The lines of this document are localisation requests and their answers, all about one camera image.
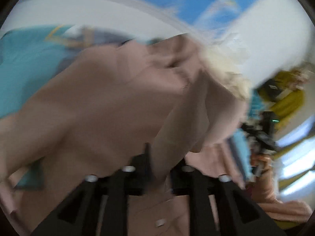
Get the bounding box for person right hand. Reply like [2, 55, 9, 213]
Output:
[249, 153, 273, 183]

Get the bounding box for cream garment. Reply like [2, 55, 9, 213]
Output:
[200, 46, 251, 101]

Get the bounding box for black small handbag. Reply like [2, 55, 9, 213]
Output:
[261, 79, 283, 102]

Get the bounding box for blue perforated plastic basket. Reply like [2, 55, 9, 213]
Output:
[247, 90, 265, 119]

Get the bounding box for teal grey bed sheet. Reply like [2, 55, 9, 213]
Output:
[0, 24, 153, 192]

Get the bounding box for yellow-green hanging clothes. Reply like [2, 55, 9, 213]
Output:
[257, 63, 312, 132]

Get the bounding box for pink jacket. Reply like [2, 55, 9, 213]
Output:
[1, 35, 250, 235]

